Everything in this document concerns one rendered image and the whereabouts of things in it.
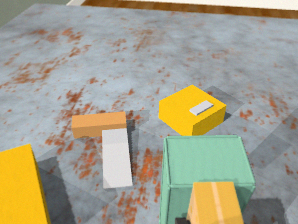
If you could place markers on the green l-shaped frame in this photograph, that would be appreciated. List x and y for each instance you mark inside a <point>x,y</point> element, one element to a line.
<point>201,158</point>

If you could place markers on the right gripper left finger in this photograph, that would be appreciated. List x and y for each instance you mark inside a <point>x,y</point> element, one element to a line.
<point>182,220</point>

